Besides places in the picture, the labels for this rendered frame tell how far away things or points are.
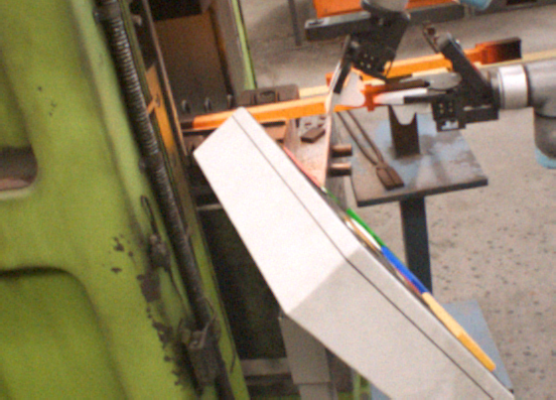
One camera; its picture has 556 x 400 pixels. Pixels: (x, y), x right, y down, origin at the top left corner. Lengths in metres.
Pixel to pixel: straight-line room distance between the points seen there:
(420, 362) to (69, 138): 0.50
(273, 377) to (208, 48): 0.68
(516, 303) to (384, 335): 1.79
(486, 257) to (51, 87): 1.94
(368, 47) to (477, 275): 1.42
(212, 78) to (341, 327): 1.03
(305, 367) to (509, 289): 1.67
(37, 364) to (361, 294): 0.77
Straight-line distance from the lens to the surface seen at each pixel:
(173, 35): 1.56
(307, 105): 1.30
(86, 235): 1.00
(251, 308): 1.41
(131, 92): 0.96
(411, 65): 1.61
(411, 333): 0.65
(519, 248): 2.65
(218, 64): 1.56
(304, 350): 0.83
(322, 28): 1.24
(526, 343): 2.27
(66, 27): 0.88
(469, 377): 0.72
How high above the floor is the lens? 1.52
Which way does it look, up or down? 29 degrees down
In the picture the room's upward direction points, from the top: 12 degrees counter-clockwise
